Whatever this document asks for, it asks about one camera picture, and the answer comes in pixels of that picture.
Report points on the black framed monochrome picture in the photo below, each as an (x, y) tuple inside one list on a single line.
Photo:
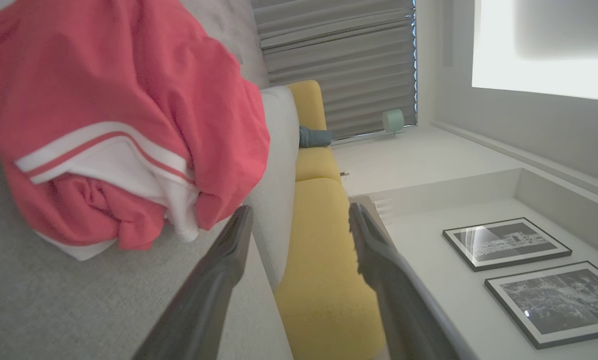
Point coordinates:
[(506, 243), (559, 302)]

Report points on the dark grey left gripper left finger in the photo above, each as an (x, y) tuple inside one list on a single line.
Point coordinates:
[(198, 310)]

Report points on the large grey sofa seat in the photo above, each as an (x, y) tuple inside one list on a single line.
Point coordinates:
[(53, 310)]

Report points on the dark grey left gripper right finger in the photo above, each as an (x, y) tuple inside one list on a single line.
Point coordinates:
[(404, 320)]

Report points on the mint green round device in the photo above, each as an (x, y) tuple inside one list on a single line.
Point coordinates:
[(393, 121)]

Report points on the grey sofa cushion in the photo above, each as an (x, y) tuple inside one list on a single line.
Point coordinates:
[(278, 175)]

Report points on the grey pleated curtain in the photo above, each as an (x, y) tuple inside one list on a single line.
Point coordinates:
[(344, 60)]

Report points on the red white basketball jersey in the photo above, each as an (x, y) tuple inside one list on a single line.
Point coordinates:
[(103, 75)]

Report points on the yellow sofa section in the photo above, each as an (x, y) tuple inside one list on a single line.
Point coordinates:
[(324, 280)]

